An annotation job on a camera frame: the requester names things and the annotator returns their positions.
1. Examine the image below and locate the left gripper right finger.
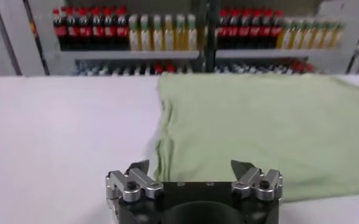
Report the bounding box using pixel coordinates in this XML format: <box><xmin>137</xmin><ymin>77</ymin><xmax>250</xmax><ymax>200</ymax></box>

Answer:
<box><xmin>230</xmin><ymin>159</ymin><xmax>284</xmax><ymax>202</ymax></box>

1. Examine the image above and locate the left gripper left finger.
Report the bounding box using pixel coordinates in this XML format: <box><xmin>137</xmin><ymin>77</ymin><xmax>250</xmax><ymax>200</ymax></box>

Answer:
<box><xmin>105</xmin><ymin>159</ymin><xmax>165</xmax><ymax>203</ymax></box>

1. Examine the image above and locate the light green t-shirt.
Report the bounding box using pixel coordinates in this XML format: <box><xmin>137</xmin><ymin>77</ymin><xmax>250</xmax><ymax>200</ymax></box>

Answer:
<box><xmin>153</xmin><ymin>72</ymin><xmax>359</xmax><ymax>203</ymax></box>

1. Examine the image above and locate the yellow juice bottle green label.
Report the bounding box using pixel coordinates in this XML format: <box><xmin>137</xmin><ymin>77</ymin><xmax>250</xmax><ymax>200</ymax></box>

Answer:
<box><xmin>128</xmin><ymin>13</ymin><xmax>141</xmax><ymax>52</ymax></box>
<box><xmin>319</xmin><ymin>19</ymin><xmax>335</xmax><ymax>49</ymax></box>
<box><xmin>140</xmin><ymin>13</ymin><xmax>152</xmax><ymax>52</ymax></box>
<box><xmin>330</xmin><ymin>21</ymin><xmax>345</xmax><ymax>49</ymax></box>
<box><xmin>185</xmin><ymin>13</ymin><xmax>198</xmax><ymax>52</ymax></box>
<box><xmin>276</xmin><ymin>17</ymin><xmax>293</xmax><ymax>50</ymax></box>
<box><xmin>163</xmin><ymin>13</ymin><xmax>175</xmax><ymax>52</ymax></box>
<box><xmin>309</xmin><ymin>19</ymin><xmax>325</xmax><ymax>49</ymax></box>
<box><xmin>299</xmin><ymin>18</ymin><xmax>315</xmax><ymax>49</ymax></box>
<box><xmin>288</xmin><ymin>18</ymin><xmax>304</xmax><ymax>50</ymax></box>
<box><xmin>151</xmin><ymin>13</ymin><xmax>164</xmax><ymax>52</ymax></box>
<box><xmin>174</xmin><ymin>13</ymin><xmax>187</xmax><ymax>52</ymax></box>

